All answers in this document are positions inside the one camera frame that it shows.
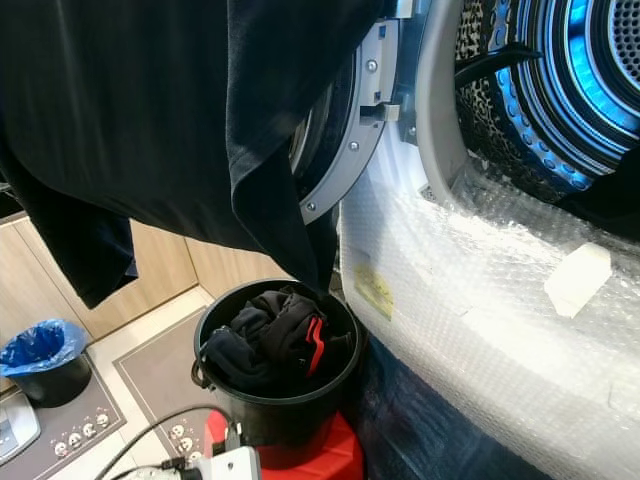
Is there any grey round washer door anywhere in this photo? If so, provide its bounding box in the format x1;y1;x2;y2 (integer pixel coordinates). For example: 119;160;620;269
290;20;406;226

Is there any black counter top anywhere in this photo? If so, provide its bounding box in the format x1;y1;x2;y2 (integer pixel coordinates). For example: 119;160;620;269
0;185;27;217

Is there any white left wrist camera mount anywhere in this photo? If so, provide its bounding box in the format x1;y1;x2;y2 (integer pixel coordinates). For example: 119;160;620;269
160;445;261;480

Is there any grey washer door seal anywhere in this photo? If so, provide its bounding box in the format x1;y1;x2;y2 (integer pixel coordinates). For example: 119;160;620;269
415;0;471;206

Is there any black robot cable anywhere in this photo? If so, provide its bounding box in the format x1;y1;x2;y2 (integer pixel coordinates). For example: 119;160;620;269
95;405;223;480

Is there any light wood cabinet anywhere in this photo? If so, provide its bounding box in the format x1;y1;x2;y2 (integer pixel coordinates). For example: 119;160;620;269
0;215;296;341

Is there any yellow warning sticker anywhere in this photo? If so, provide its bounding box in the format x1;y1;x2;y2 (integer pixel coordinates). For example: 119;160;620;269
353;263;397;320

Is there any black plastic bucket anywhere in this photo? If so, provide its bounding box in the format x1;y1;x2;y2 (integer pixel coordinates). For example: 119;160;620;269
192;280;364;448

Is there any grey bordered floor mat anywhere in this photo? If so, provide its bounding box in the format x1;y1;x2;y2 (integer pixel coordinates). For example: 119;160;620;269
10;375;126;480
112;305;231;466

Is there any dark crumpled garment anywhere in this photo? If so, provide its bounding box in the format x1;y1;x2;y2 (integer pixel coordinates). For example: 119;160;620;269
205;308;276;391

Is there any dark blue cover sheet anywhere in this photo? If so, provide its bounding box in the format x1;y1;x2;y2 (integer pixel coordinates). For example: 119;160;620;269
345;335;551;480

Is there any black bin with blue bag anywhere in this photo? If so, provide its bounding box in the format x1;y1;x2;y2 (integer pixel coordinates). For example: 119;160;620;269
0;318;93;409

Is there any large black garment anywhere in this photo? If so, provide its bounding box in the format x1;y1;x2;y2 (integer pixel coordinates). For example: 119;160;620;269
0;0;391;309

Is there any black garment with red stripe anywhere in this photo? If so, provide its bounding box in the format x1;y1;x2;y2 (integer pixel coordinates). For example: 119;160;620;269
260;288;356;383

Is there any white paper label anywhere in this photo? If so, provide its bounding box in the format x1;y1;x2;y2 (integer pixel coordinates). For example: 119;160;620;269
545;243;613;319

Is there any red plastic stool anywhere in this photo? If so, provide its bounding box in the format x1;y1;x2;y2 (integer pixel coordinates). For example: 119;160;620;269
205;408;364;480

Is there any white floor appliance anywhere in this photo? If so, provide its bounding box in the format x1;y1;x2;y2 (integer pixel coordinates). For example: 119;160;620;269
0;390;41;463

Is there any bubble-wrapped white washing machine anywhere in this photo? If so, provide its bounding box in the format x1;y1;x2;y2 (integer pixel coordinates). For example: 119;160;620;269
335;0;640;480

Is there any steel washer drum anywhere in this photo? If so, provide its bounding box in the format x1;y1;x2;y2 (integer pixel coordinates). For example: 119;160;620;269
455;0;640;193

